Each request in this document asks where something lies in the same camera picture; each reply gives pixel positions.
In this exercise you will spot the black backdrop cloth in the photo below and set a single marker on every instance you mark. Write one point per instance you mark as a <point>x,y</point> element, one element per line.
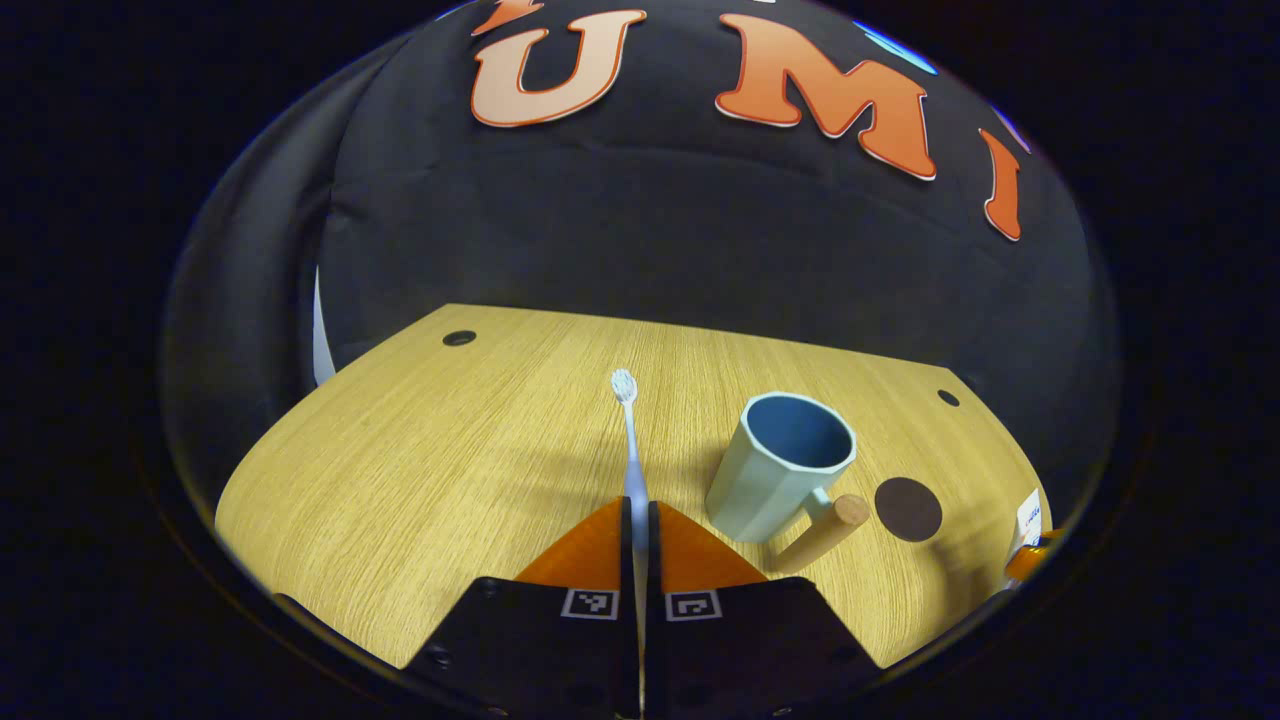
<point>650,230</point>

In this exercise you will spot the white toothpaste tube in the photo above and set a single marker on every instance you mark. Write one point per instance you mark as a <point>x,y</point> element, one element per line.
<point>1028,515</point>

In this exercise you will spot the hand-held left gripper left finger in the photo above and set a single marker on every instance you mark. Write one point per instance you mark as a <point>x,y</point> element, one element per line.
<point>627,560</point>

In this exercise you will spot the brown round coaster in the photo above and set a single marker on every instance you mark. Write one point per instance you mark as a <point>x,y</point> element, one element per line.
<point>908,509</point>

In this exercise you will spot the white toothbrush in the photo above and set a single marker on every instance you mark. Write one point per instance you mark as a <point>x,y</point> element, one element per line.
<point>632,450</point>

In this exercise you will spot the wooden desktop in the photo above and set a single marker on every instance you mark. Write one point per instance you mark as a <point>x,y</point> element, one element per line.
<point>430,480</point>

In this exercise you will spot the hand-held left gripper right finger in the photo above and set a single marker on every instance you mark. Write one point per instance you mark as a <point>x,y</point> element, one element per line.
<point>653,560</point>

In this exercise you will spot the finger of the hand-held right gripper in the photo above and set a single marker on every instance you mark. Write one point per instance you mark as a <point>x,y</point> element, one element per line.
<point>1030,558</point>

